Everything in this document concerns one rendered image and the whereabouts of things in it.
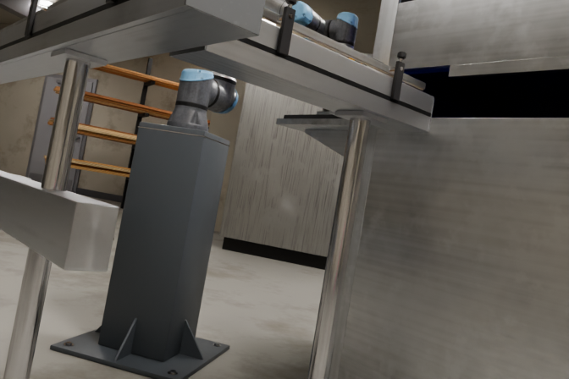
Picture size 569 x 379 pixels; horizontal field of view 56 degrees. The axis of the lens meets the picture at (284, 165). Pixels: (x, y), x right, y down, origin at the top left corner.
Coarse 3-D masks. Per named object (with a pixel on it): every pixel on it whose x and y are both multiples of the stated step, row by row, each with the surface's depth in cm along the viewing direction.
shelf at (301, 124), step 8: (280, 120) 182; (288, 120) 179; (296, 120) 176; (304, 120) 173; (312, 120) 170; (320, 120) 168; (328, 120) 165; (336, 120) 163; (344, 120) 160; (296, 128) 186; (304, 128) 182; (312, 128) 179; (320, 128) 175; (328, 128) 172; (336, 128) 169; (344, 128) 166
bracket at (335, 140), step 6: (306, 132) 184; (312, 132) 182; (318, 132) 180; (324, 132) 178; (330, 132) 176; (336, 132) 174; (342, 132) 172; (318, 138) 179; (324, 138) 177; (330, 138) 175; (336, 138) 173; (342, 138) 171; (324, 144) 177; (330, 144) 175; (336, 144) 173; (342, 144) 171; (336, 150) 172; (342, 150) 170; (342, 156) 170
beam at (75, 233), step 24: (0, 192) 129; (24, 192) 114; (48, 192) 103; (72, 192) 114; (0, 216) 125; (24, 216) 112; (48, 216) 101; (72, 216) 92; (96, 216) 94; (24, 240) 109; (48, 240) 98; (72, 240) 91; (96, 240) 94; (72, 264) 92; (96, 264) 94
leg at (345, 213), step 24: (360, 120) 125; (384, 120) 126; (360, 144) 124; (360, 168) 125; (336, 216) 124; (336, 240) 123; (336, 264) 123; (336, 288) 123; (336, 312) 123; (312, 360) 123
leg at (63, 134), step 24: (72, 72) 112; (72, 96) 112; (72, 120) 112; (72, 144) 113; (48, 168) 111; (48, 264) 111; (24, 288) 109; (24, 312) 109; (24, 336) 109; (24, 360) 109
